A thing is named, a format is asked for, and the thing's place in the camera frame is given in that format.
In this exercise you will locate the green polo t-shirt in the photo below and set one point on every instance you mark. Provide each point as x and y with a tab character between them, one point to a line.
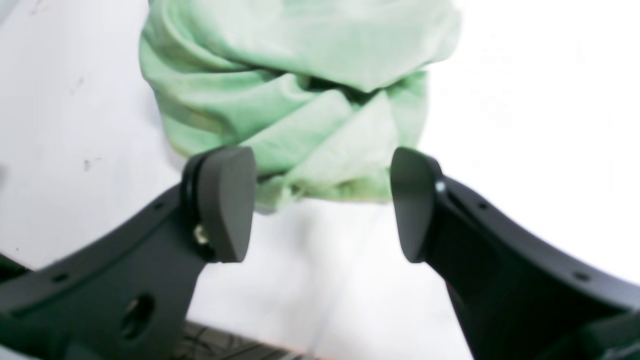
323	91

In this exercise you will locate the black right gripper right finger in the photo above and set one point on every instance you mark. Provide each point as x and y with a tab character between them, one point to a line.
515	296

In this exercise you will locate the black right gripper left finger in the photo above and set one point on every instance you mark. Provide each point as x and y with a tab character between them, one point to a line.
125	296

